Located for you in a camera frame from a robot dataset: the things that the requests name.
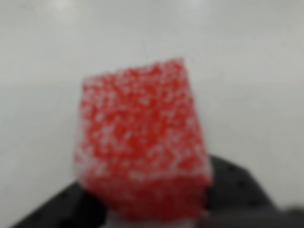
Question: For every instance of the red speckled foam cube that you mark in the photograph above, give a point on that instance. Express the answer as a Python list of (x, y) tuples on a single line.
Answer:
[(142, 142)]

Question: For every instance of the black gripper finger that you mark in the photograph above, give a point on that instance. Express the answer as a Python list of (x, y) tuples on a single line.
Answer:
[(242, 185), (61, 209)]

